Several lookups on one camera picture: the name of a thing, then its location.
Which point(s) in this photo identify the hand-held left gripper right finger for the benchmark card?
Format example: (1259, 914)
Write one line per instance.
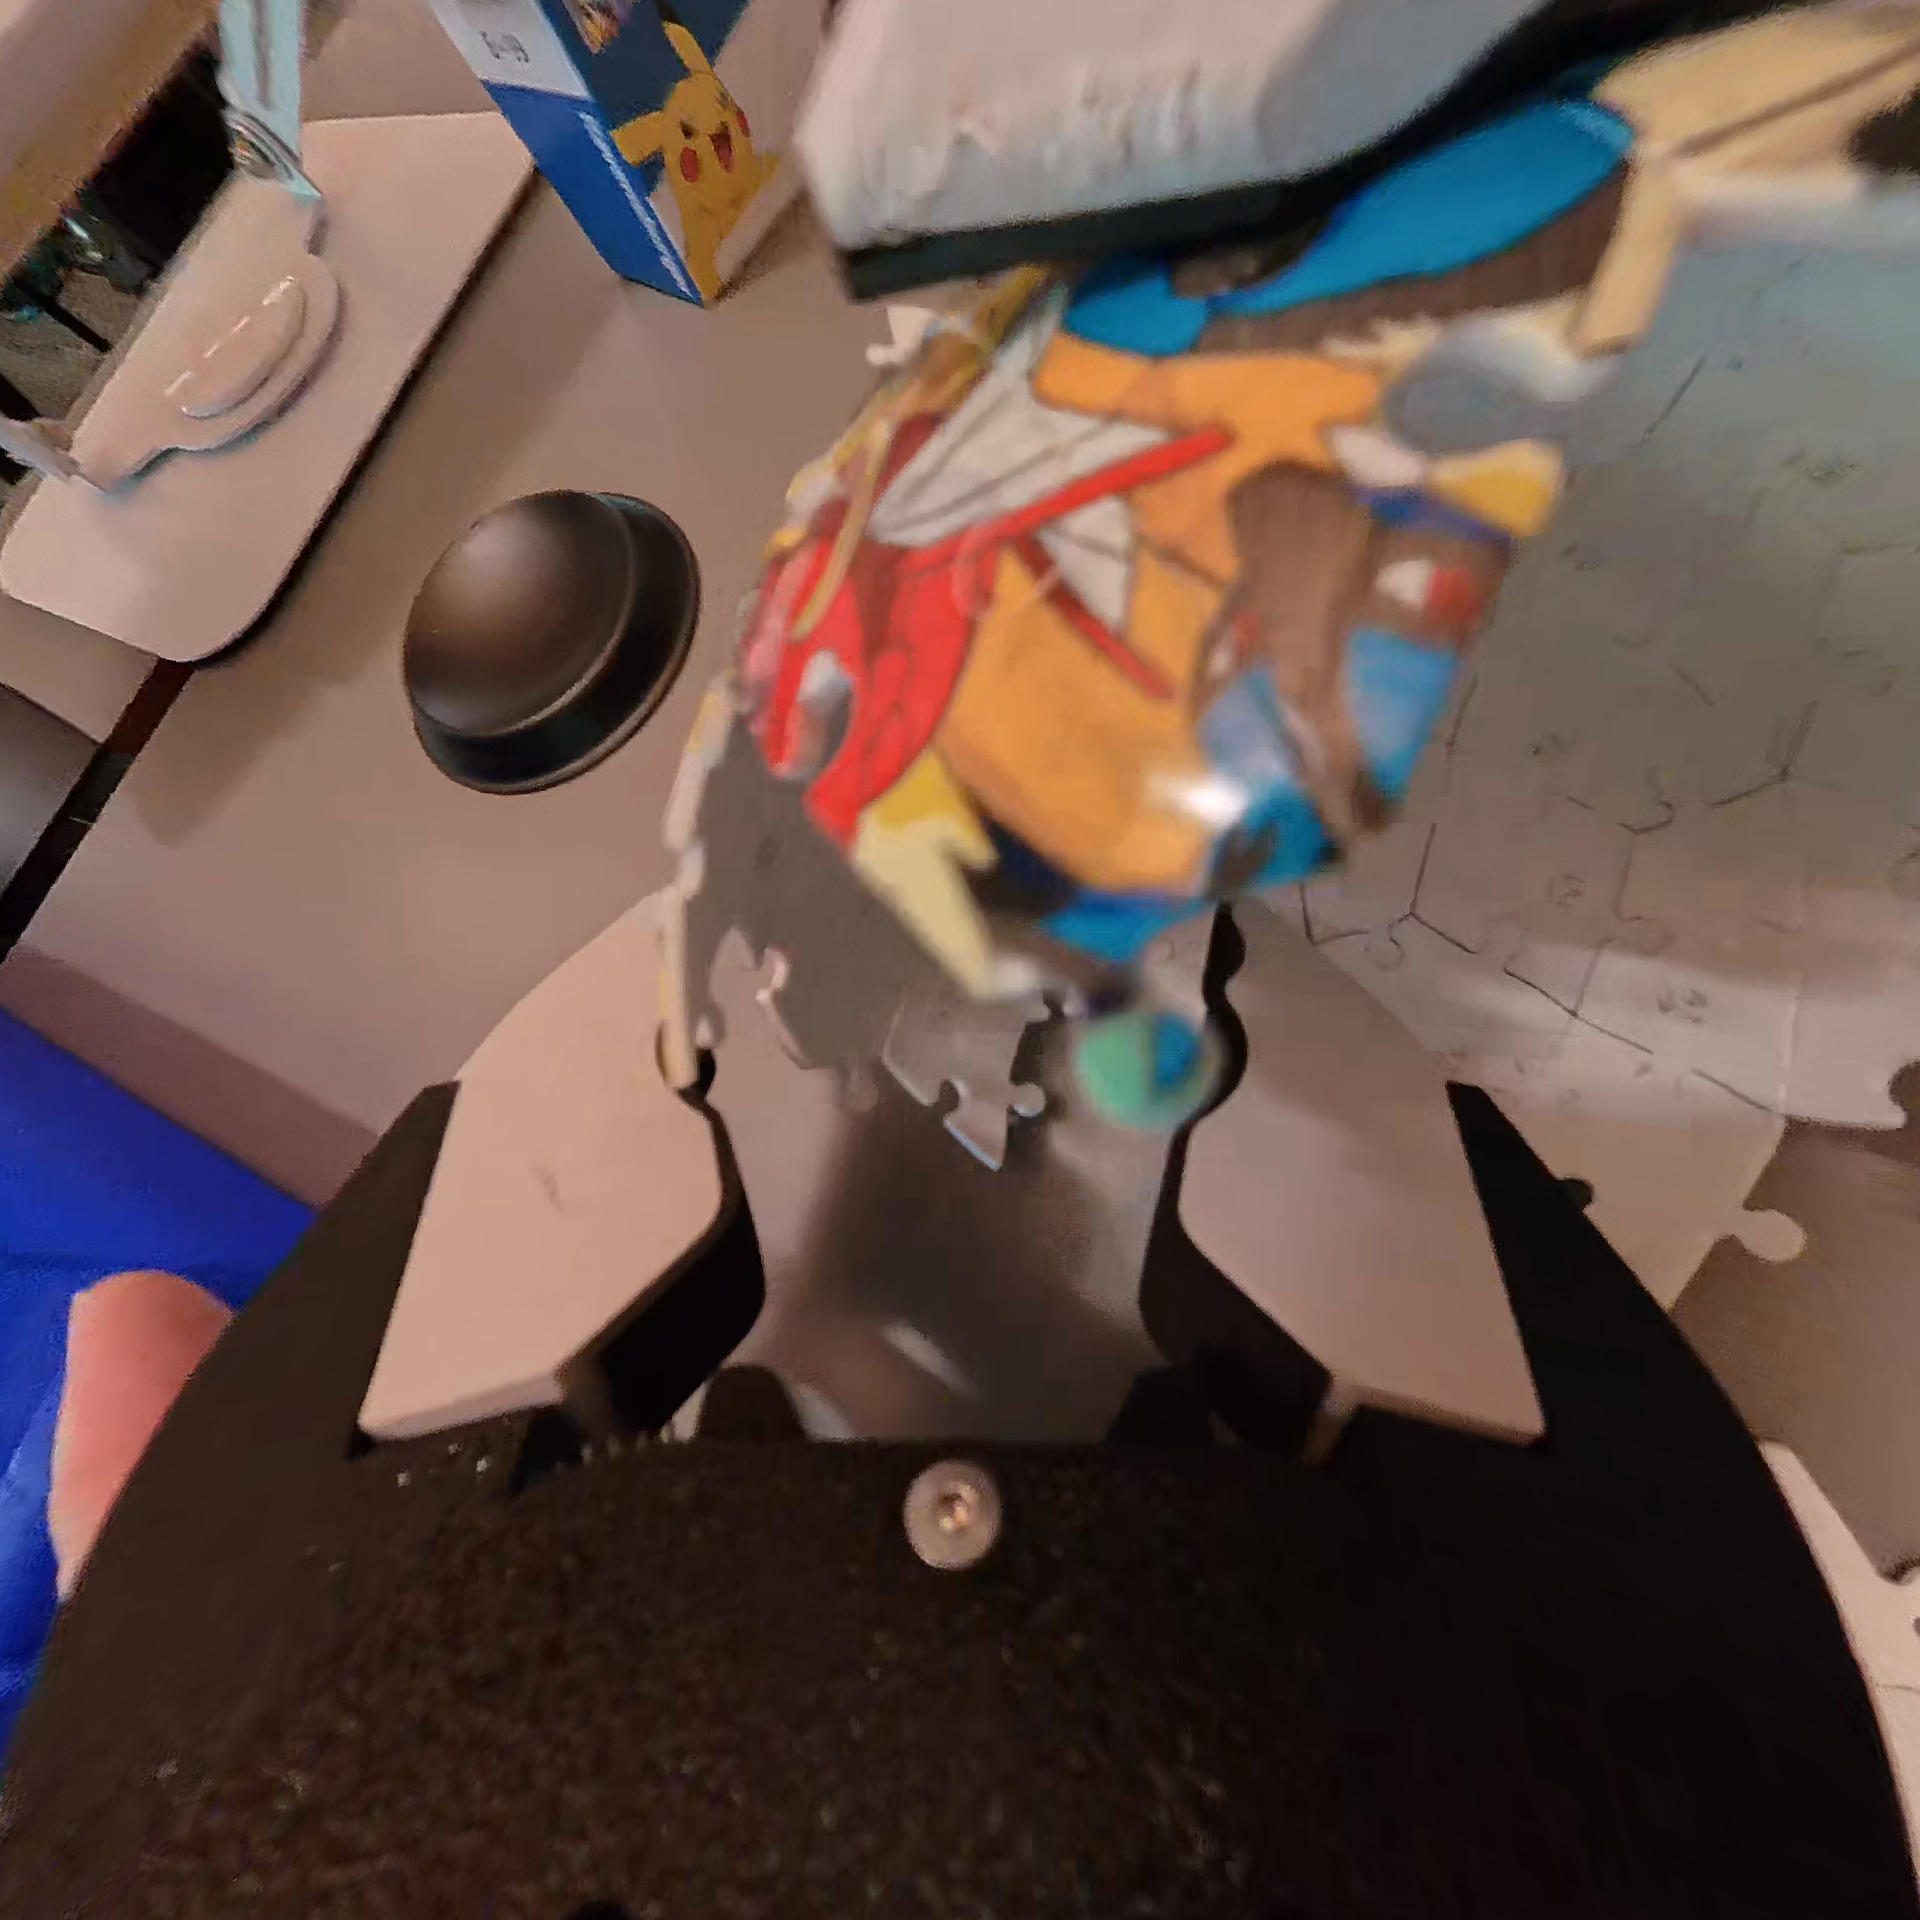
(1335, 1230)

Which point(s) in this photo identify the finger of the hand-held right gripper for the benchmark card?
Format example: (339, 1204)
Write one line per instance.
(1051, 106)

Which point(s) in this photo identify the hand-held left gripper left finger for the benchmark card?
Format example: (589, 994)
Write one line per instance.
(557, 1202)

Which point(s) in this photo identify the white curved puzzle piece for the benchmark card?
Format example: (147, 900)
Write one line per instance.
(1862, 1575)
(1666, 1202)

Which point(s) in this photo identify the colourful cartoon puzzle ball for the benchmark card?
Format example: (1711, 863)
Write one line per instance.
(1080, 676)

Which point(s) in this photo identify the blue puzzle box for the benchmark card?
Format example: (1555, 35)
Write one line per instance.
(661, 166)

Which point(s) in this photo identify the black round ball stand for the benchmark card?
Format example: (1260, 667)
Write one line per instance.
(524, 630)

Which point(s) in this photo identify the person's left hand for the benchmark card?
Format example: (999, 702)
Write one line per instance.
(128, 1396)

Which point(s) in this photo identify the pale wooden board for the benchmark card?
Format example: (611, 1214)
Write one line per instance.
(405, 376)

